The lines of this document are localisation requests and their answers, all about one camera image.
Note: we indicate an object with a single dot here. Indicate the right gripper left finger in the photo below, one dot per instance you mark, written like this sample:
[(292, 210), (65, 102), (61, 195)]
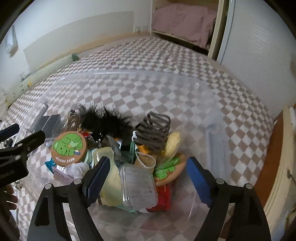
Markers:
[(49, 221)]

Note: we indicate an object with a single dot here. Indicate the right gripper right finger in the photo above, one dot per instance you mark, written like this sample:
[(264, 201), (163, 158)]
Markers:
[(248, 221)]

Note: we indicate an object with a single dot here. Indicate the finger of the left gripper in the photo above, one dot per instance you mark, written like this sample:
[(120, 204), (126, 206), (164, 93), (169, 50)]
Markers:
[(9, 132), (30, 143)]

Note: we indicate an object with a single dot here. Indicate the black book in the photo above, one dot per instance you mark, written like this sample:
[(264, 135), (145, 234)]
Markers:
[(50, 125)]

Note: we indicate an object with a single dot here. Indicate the yellow translucent case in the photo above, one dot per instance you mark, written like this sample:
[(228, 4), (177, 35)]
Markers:
[(110, 193)]

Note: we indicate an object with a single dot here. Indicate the round dinosaur coaster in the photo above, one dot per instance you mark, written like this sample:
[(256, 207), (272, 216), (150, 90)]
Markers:
[(68, 148)]

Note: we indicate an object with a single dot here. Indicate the clear plastic box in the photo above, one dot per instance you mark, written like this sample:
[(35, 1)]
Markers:
[(137, 187)]

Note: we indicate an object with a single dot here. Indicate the green bolster pillow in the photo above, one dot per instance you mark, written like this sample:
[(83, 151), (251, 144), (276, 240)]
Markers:
[(33, 79)]

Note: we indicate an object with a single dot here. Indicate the black feather toy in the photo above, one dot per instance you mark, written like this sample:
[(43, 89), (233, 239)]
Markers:
[(103, 121)]

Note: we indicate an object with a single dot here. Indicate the red packet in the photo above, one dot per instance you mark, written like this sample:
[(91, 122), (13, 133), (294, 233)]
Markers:
[(164, 199)]

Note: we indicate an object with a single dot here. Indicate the green dinosaur wooden coaster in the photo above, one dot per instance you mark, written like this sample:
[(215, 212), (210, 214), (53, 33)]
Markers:
[(169, 170)]

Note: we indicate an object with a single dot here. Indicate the brown hair claw clip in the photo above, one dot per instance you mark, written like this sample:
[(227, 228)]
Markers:
[(153, 131)]

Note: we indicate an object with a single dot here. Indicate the clear plastic storage bin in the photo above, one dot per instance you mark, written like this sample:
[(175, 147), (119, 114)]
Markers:
[(192, 107)]

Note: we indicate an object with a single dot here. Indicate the checkered bed sheet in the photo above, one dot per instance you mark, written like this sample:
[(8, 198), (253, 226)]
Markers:
[(248, 124)]

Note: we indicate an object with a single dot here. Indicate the yellow sponge in bag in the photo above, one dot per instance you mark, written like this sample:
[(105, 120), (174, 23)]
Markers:
[(172, 144)]

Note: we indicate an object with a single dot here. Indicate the white slatted closet door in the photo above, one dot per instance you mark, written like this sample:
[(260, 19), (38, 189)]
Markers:
[(261, 53)]

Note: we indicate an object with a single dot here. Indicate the pink folded blanket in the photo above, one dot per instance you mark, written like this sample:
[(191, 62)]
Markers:
[(190, 23)]

